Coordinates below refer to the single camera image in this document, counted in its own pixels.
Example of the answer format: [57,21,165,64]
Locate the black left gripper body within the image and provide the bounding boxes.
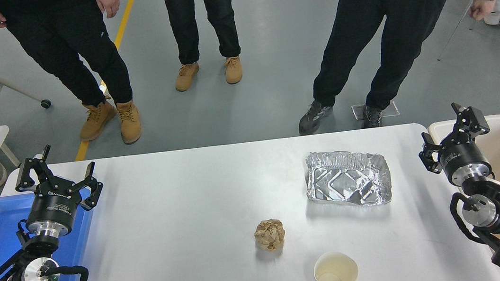
[22,180,86,232]

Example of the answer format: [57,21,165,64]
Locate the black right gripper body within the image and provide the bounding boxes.
[437,136,493,181]

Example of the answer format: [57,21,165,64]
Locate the silver foil tray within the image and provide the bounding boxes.
[301,143,394,214]

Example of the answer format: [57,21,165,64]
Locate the white paper cup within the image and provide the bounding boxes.
[311,249,361,281]

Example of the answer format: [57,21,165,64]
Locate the person's left hand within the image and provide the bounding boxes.
[467,0,500,22]
[95,0,122,20]

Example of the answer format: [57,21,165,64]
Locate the white wheeled chair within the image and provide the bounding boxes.
[0,27,54,125]

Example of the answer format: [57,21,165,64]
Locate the crumpled tan paper ball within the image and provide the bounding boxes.
[252,217,288,254]

